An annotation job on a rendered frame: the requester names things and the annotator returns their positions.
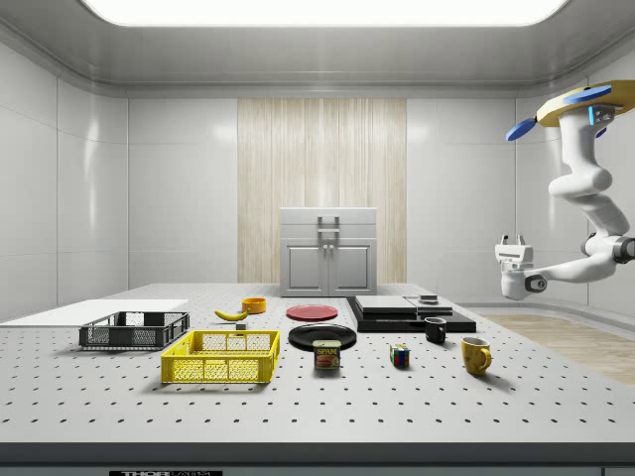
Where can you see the black stove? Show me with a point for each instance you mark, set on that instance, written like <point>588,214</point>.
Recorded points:
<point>397,312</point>

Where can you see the drone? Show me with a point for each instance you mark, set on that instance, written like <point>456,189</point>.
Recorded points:
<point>555,108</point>

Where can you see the yellow bowl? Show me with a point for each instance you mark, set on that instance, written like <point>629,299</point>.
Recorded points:
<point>254,306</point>

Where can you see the white board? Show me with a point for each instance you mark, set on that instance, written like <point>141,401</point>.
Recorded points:
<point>89,311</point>

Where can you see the black plate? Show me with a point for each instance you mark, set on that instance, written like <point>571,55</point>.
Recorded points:
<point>307,334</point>

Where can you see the banana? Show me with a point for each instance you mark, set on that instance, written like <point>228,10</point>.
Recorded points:
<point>230,316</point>

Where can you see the yellow mug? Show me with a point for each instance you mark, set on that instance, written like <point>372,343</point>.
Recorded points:
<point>473,356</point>

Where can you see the white cabinet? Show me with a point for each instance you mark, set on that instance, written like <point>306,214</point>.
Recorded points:
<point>327,248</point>

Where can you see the yellow basket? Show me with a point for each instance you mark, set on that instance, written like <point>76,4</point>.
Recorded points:
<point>218,369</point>

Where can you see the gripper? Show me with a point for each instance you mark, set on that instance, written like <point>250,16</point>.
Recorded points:
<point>513,254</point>

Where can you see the dark grey basket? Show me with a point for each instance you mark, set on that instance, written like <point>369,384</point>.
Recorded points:
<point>99,336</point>

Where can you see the flat-sided can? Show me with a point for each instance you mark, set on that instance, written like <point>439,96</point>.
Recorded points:
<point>326,356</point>

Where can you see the red plate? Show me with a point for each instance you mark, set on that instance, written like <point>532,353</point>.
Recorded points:
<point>311,312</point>

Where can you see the puzzle cube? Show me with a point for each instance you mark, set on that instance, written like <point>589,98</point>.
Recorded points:
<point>400,355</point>

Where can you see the black mug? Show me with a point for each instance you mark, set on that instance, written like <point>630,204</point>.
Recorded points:
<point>434,331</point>

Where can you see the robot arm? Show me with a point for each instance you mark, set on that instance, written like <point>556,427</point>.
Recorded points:
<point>578,149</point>

